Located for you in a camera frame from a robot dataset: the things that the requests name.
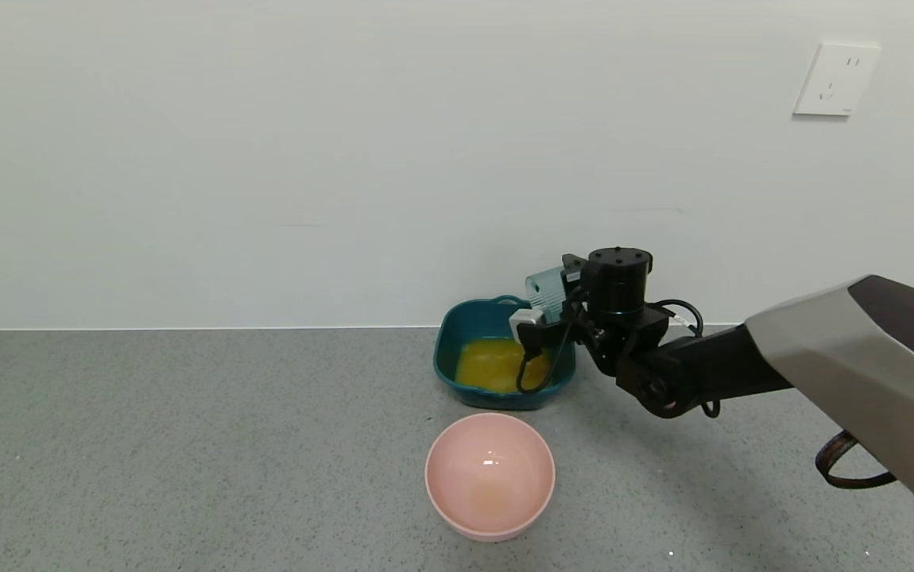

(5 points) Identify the teal square plastic basin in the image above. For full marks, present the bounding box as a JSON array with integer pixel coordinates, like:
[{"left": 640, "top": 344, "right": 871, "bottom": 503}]
[{"left": 433, "top": 296, "right": 577, "bottom": 412}]

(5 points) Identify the dark looped arm cable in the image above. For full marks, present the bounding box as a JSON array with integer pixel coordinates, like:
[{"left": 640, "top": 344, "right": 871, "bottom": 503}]
[{"left": 815, "top": 429, "right": 899, "bottom": 489}]

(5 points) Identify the black gripper power cable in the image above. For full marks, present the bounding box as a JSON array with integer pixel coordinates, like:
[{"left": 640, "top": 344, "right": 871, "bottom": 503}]
[{"left": 652, "top": 300, "right": 704, "bottom": 338}]

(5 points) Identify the ribbed translucent blue cup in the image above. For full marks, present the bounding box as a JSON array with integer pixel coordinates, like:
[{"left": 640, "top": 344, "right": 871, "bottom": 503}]
[{"left": 525, "top": 266, "right": 574, "bottom": 327}]

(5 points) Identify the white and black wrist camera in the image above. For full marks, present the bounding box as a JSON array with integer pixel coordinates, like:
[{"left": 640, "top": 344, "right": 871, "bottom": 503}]
[{"left": 509, "top": 308, "right": 547, "bottom": 355}]

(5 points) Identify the white wall power outlet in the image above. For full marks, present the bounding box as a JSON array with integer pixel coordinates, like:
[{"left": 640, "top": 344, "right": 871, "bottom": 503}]
[{"left": 792, "top": 42, "right": 881, "bottom": 118}]

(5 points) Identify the thin black camera cable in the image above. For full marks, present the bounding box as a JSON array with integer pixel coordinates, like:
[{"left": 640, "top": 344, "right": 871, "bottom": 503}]
[{"left": 515, "top": 306, "right": 585, "bottom": 396}]

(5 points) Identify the pink round bowl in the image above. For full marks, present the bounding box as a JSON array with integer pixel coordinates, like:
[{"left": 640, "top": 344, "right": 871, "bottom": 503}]
[{"left": 425, "top": 412, "right": 556, "bottom": 543}]

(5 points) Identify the orange juice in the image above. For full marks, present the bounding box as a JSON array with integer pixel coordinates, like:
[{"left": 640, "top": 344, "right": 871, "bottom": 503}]
[{"left": 455, "top": 338, "right": 553, "bottom": 394}]

